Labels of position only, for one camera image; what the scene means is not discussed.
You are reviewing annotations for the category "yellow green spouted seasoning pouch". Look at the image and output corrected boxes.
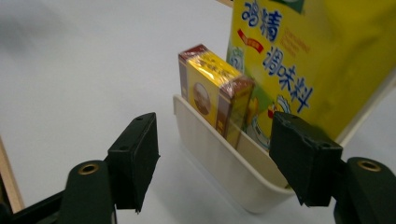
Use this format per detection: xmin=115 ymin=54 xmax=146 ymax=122
xmin=225 ymin=0 xmax=396 ymax=151

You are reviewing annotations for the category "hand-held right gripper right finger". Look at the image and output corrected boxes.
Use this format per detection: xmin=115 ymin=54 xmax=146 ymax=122
xmin=269 ymin=111 xmax=396 ymax=224

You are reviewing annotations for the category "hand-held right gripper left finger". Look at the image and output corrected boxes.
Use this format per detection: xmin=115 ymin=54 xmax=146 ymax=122
xmin=59 ymin=112 xmax=161 ymax=224

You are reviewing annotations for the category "small yellow and brown box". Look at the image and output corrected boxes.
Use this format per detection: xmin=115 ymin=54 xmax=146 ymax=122
xmin=177 ymin=44 xmax=256 ymax=149

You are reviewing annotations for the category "white plastic bin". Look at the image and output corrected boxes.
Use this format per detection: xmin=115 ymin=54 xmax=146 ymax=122
xmin=173 ymin=69 xmax=396 ymax=214

